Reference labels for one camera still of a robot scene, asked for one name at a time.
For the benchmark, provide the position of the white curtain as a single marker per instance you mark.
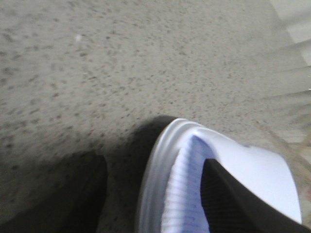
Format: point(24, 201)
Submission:
point(295, 19)

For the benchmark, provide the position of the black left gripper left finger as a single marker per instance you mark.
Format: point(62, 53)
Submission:
point(60, 195)

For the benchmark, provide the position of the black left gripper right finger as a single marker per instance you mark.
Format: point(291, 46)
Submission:
point(230, 207)

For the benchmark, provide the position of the light blue slipper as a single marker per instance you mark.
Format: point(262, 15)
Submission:
point(170, 193)

